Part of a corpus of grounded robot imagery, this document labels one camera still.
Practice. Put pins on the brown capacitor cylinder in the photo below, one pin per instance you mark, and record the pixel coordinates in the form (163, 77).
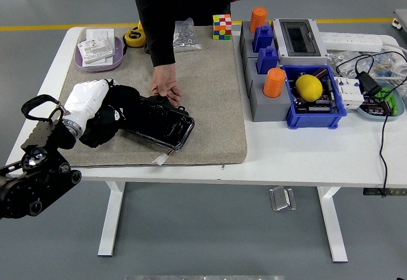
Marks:
(320, 72)

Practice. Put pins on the grey-brown mat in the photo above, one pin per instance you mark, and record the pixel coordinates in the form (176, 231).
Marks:
(206, 102)

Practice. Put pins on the white power strip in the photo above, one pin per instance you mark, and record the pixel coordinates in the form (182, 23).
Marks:
(349, 41)

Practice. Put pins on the white circuit breaker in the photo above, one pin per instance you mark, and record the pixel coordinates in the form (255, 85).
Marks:
(349, 95)

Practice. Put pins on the white flat switch plate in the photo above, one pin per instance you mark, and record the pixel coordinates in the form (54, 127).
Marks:
(100, 32)

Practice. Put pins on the person's right hand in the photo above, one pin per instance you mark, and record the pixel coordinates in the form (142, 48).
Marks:
(163, 80)

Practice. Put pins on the orange cylinder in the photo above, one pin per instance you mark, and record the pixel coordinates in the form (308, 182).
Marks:
(258, 19)
(274, 82)

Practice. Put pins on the grey electrical distribution box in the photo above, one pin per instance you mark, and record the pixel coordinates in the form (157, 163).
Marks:
(299, 39)

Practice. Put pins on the white cart with red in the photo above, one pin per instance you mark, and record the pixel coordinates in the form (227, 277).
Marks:
(400, 19)

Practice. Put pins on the purple tray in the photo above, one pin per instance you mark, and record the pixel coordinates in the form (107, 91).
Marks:
(118, 55)

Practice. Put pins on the dark circuit board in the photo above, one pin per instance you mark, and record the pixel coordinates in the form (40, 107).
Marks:
(318, 106)

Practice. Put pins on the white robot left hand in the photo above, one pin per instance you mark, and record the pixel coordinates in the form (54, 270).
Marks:
(84, 100)

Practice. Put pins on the white socket module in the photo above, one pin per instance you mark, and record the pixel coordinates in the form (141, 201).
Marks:
(95, 49)

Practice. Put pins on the black rag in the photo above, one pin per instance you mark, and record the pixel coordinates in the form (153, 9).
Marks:
(127, 97)

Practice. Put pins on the person's right forearm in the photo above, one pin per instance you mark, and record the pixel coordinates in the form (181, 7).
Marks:
(160, 38)

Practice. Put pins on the dark terminal board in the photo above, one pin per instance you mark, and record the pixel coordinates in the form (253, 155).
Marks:
(373, 109)

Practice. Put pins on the black power adapter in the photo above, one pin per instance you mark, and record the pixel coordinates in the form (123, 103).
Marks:
(369, 84)

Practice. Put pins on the blue plastic bin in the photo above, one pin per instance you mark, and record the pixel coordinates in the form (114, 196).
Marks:
(314, 120)

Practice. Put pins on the yellow tape measure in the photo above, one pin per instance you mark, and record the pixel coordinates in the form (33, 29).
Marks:
(135, 38)

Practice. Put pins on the green plastic part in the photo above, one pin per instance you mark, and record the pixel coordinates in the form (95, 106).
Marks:
(392, 102)

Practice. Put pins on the clear bag of blue parts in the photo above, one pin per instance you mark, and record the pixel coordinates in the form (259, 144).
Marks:
(386, 65)

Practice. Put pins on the grey block base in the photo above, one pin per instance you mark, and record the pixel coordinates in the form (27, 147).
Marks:
(246, 43)
(270, 109)

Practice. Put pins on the yellow lemon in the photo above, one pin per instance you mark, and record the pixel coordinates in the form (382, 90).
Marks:
(309, 87)

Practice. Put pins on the black table control box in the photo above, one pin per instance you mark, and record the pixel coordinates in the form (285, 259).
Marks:
(372, 191)

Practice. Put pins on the silver metal bracket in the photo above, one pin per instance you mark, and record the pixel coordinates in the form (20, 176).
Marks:
(281, 198)

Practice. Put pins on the colourful puzzle cube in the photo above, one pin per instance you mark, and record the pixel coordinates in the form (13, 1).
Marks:
(222, 27)

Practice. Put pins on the light blue dish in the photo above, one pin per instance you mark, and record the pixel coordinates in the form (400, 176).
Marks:
(401, 103)

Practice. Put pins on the clear bag of nuts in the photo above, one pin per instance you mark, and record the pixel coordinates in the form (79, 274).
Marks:
(186, 38)

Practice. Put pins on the black glossy panel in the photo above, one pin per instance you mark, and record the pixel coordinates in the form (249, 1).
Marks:
(165, 124)

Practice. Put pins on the blue block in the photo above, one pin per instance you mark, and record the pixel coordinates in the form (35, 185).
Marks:
(262, 38)
(267, 60)

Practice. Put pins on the white table leg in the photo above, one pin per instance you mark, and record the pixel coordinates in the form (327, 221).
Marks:
(111, 216)
(332, 222)

